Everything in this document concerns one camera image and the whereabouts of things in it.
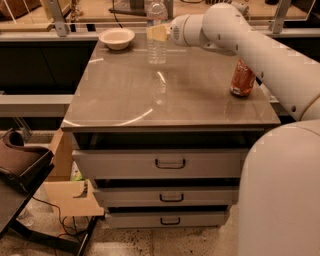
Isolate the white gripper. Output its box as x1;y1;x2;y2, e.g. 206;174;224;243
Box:
146;14;203;47

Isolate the clear plastic water bottle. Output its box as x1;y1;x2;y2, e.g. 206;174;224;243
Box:
146;0;168;64

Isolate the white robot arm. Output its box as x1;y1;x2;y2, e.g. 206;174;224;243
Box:
165;3;320;256

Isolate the white paper bowl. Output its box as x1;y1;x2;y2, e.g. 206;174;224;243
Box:
99;28;135;50

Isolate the orange soda can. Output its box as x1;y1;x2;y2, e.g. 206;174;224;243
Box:
230;59;256;97

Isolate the grey drawer cabinet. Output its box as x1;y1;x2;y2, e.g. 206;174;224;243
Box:
61;33;280;215

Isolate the top grey drawer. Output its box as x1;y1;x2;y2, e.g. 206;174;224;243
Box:
72;149;247;179

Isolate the grey drawer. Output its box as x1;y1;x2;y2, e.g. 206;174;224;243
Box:
72;149;247;179
105;211;229;229
93;186;238;208

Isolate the middle grey drawer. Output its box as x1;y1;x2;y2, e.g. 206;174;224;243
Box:
93;186;238;208

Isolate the bottom grey drawer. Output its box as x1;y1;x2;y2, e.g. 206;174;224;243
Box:
105;211;229;229

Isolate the cardboard piece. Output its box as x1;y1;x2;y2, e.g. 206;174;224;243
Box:
43;181;104;217

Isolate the dark brown chair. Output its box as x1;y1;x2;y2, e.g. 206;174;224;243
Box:
0;130;53;233

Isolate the black floor cable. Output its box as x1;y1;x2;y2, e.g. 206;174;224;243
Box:
31;195;88;238

